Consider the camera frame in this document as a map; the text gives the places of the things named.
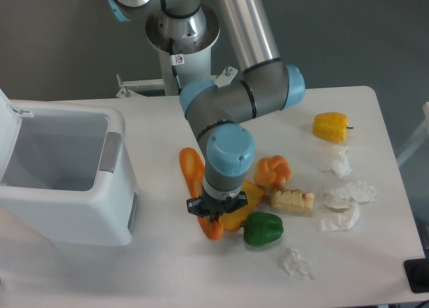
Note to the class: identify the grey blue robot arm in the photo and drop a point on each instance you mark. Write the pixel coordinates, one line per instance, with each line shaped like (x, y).
(215, 113)

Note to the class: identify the crumpled white tissue bottom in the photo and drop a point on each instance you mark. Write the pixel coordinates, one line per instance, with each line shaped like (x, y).
(294, 264)

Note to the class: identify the crumpled white tissue top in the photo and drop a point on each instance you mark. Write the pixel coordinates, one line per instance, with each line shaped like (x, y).
(338, 163)

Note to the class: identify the white trash bin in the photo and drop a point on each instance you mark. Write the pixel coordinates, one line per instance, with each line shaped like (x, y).
(70, 177)

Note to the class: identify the yellow bell pepper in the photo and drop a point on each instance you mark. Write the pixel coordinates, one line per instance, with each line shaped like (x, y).
(331, 126)

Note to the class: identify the green bell pepper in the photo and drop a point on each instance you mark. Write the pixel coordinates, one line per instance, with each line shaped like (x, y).
(261, 228)

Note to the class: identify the orange knotted bread roll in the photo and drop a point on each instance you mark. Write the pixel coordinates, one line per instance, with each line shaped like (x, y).
(272, 172)

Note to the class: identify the crumpled white tissue middle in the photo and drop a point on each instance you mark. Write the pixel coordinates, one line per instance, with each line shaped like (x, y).
(358, 191)

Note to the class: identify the white bin lid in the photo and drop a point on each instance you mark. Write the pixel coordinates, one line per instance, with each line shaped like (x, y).
(11, 120)

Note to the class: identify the crumpled white tissue lower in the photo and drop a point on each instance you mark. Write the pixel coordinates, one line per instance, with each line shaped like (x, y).
(340, 221)

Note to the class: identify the crumpled white tissue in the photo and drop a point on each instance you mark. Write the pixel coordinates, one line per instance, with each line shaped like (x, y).
(358, 191)
(338, 163)
(294, 264)
(340, 221)

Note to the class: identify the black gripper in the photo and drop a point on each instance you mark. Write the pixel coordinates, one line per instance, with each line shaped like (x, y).
(206, 205)

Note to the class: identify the black device at edge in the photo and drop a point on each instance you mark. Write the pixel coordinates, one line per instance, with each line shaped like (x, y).
(417, 274)

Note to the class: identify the long orange baguette bread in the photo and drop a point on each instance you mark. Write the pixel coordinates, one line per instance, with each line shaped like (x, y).
(193, 170)

